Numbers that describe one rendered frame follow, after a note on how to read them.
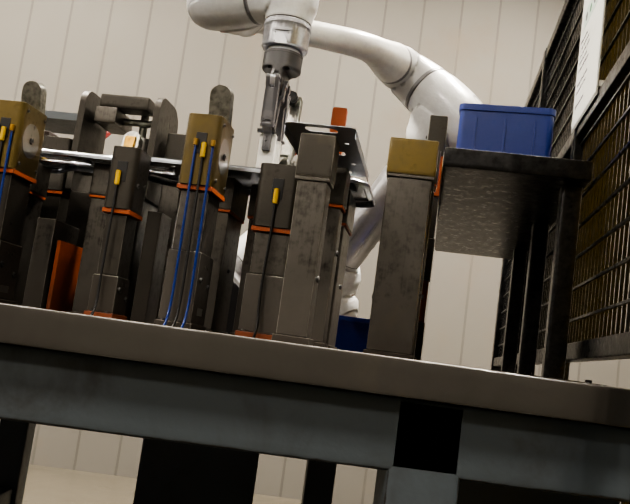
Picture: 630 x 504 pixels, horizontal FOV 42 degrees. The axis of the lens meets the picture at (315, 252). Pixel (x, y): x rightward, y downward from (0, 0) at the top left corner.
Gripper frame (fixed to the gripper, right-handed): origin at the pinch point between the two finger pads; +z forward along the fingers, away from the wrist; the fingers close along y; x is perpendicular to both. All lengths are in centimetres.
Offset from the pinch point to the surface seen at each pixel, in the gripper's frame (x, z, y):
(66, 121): -55, -10, -28
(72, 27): -164, -113, -236
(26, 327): -7, 37, 69
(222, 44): -88, -116, -249
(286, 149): 0.3, -5.4, -14.4
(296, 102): 0.6, -16.0, -16.0
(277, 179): 7.2, 9.1, 23.6
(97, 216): -28.8, 15.8, 5.6
